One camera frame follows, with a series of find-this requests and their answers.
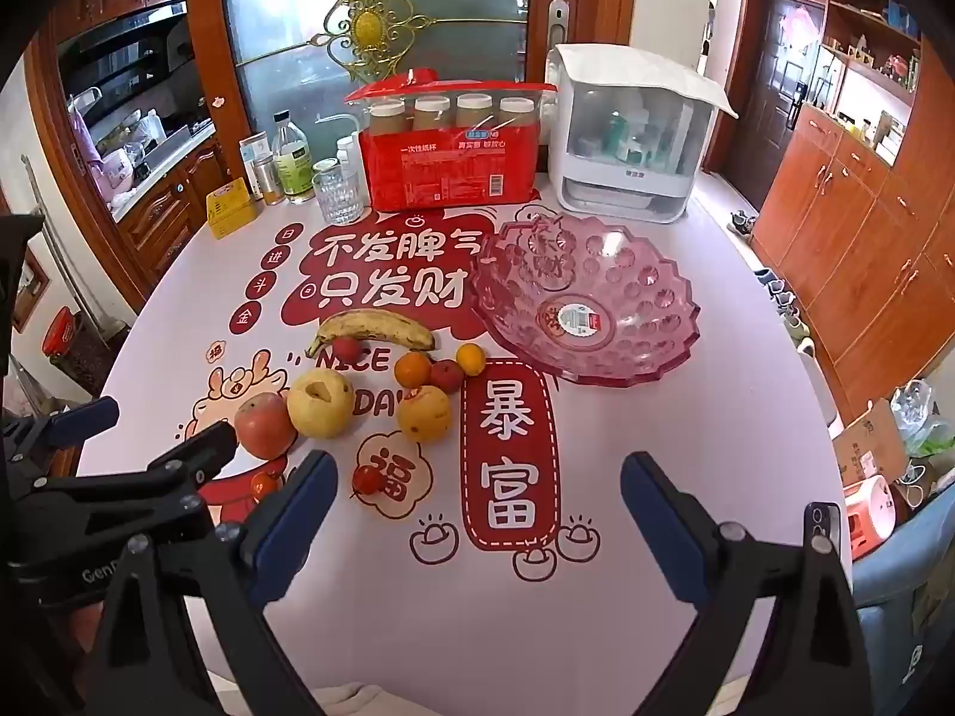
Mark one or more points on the wooden kitchen base cabinet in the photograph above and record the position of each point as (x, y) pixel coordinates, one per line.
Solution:
(168, 209)

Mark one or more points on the ribbed drinking glass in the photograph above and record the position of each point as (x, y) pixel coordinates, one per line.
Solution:
(339, 198)

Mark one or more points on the dark wooden entrance door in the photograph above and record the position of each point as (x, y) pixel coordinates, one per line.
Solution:
(776, 104)

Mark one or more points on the red lychee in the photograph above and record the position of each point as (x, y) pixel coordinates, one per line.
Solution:
(345, 348)

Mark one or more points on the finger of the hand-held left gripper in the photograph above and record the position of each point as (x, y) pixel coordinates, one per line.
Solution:
(86, 419)
(186, 455)

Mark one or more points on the yellow box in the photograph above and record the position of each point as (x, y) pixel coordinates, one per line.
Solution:
(231, 210)

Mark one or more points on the white cloth cover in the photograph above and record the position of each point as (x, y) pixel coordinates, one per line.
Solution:
(634, 71)

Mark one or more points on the white carton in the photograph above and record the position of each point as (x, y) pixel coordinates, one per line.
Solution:
(252, 149)

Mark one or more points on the spotted yellow banana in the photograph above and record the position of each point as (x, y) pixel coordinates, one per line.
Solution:
(373, 324)

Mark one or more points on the white-lid jar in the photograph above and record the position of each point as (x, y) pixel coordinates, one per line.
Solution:
(474, 110)
(516, 115)
(388, 118)
(431, 113)

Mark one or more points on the small metal can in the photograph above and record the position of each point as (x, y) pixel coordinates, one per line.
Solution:
(268, 183)

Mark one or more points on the black range hood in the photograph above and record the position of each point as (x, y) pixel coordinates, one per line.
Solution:
(123, 45)

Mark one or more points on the green-label clear bottle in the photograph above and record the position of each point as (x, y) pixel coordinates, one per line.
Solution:
(293, 164)

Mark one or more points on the tall wooden storage cabinet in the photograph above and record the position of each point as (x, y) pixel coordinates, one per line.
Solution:
(873, 239)

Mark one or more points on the cherry tomato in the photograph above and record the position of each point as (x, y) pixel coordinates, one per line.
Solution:
(367, 479)
(262, 486)

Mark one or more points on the clear plastic bag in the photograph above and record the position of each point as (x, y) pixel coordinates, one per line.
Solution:
(921, 418)

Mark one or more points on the yellow apple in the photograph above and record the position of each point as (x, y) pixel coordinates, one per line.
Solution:
(321, 406)

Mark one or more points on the row of slippers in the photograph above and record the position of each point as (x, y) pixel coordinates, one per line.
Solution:
(783, 306)

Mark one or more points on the pair of dark shoes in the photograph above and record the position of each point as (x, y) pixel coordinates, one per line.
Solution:
(741, 222)

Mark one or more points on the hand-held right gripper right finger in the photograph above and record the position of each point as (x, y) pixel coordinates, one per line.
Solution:
(664, 529)

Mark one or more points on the red paper cup packet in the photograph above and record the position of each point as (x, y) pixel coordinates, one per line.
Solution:
(448, 171)

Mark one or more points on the blue chair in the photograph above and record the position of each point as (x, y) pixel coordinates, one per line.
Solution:
(903, 611)

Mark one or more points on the round orange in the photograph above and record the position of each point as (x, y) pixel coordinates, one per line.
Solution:
(412, 369)

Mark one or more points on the red-orange small mandarin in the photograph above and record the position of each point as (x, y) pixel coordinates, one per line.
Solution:
(445, 375)

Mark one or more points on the pink plastic stool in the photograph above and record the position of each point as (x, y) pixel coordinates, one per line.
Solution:
(873, 514)

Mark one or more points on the gold door ornament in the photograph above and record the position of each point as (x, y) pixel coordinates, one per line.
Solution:
(367, 26)

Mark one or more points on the white countertop sterilizer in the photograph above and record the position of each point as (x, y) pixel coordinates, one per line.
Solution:
(634, 164)

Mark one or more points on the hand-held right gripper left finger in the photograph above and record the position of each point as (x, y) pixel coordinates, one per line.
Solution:
(295, 522)

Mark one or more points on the cardboard box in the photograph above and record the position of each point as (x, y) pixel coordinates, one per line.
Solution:
(869, 440)

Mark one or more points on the red apple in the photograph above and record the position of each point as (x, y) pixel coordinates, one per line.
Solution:
(265, 425)

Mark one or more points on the large orange with red sticker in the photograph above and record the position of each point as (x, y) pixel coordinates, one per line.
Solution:
(424, 418)

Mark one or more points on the white pill bottle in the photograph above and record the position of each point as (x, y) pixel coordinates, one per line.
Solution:
(349, 156)

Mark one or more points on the pink plastic bowl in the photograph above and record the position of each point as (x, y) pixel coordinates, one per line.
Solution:
(634, 298)

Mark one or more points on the small yellow tangerine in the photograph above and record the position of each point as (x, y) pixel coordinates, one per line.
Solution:
(471, 358)

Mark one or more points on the red and white printed tablecloth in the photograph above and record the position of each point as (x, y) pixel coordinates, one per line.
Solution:
(597, 447)

